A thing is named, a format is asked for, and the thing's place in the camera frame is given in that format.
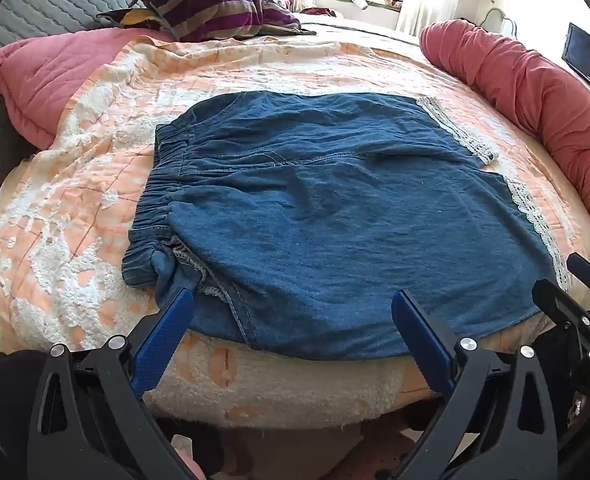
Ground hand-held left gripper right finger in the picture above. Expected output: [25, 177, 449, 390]
[391, 289, 560, 480]

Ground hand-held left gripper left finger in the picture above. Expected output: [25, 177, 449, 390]
[28, 285, 211, 480]

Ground blue denim pants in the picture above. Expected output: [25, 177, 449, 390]
[122, 91, 573, 361]

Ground peach bear blanket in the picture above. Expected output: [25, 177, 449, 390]
[0, 35, 590, 431]

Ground pink rolled bolster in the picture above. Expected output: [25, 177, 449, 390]
[419, 19, 590, 248]

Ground black monitor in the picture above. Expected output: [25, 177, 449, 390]
[561, 22, 590, 106]

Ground pink pillow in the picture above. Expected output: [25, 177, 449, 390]
[0, 27, 176, 150]

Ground pale bed sheet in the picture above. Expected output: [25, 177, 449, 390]
[295, 12, 426, 43]

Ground purple striped cloth pile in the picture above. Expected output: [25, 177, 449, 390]
[96, 0, 317, 43]

